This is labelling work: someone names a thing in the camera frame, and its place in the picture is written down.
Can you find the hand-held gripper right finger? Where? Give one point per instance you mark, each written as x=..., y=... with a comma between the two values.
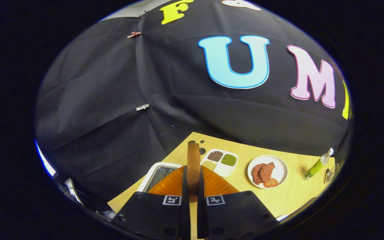
x=200, y=190

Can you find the black backdrop cloth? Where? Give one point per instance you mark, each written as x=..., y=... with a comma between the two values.
x=112, y=100

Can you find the silver clip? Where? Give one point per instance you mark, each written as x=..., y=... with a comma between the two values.
x=142, y=107

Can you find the brown meat slice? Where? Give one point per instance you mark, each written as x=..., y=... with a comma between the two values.
x=256, y=175
x=267, y=171

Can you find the pink clip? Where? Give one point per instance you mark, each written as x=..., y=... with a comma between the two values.
x=134, y=34

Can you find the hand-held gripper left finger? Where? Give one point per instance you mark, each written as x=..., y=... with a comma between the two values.
x=184, y=186

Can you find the beige round plate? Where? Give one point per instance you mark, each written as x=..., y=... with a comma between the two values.
x=280, y=170

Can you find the white divided seasoning tray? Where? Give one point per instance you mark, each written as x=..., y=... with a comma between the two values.
x=223, y=170

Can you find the green label plastic bottle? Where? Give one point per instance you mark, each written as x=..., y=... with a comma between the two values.
x=315, y=168

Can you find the white toaster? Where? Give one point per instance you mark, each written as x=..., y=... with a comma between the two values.
x=160, y=175

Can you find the white curved object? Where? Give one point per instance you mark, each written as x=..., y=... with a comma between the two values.
x=72, y=190

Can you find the bright screen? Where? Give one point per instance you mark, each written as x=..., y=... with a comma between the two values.
x=45, y=161

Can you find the black clip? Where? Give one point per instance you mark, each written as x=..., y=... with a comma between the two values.
x=142, y=14

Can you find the toasted bread slice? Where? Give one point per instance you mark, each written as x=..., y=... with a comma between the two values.
x=193, y=163

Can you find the red tomato slice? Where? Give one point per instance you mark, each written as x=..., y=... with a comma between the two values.
x=271, y=183

